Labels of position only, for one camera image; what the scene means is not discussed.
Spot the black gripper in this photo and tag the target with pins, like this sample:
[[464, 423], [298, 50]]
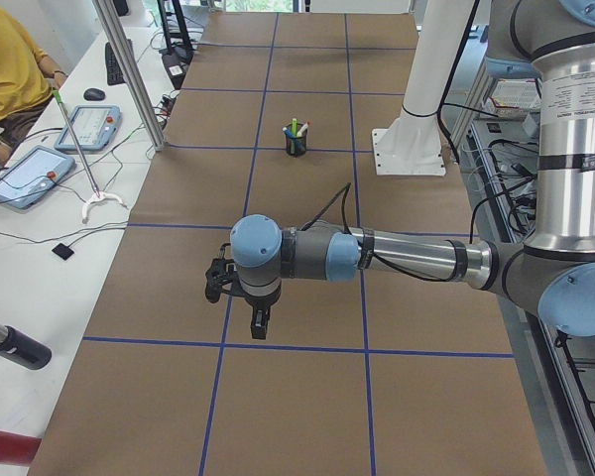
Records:
[[261, 300]]

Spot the blue marker pen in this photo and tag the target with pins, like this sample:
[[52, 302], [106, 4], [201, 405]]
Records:
[[288, 133]]

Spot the red marker pen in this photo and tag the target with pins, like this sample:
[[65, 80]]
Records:
[[302, 130]]

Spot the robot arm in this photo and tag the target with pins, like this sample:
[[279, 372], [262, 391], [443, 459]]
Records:
[[551, 274]]

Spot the black mesh pen holder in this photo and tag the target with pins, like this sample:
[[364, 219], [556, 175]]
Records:
[[296, 147]]

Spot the small black square pad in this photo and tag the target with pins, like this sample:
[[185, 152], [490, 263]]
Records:
[[63, 251]]

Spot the black thermos bottle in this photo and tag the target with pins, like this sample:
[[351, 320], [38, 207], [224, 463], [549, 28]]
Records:
[[23, 350]]

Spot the far blue teach pendant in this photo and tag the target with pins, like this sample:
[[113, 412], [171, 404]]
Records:
[[95, 125]]

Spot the blue teach pendant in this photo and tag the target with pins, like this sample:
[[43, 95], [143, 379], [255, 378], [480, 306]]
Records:
[[95, 125], [33, 176]]

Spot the near blue teach pendant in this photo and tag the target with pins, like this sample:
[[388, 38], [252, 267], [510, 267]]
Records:
[[33, 176]]

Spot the black computer mouse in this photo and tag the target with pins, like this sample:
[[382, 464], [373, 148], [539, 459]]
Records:
[[94, 94]]

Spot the black keyboard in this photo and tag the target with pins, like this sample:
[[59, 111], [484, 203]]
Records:
[[114, 73]]

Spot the red cylinder object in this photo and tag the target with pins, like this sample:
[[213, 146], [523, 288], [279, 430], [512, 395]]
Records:
[[17, 449]]

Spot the person in yellow shirt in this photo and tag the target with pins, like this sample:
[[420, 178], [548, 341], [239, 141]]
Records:
[[27, 76]]

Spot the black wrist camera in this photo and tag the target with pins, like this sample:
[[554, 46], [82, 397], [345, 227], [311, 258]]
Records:
[[220, 277]]

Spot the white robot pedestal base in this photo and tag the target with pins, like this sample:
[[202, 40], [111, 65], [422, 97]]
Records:
[[411, 145]]

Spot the aluminium frame post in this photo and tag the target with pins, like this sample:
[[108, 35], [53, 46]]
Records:
[[115, 34]]

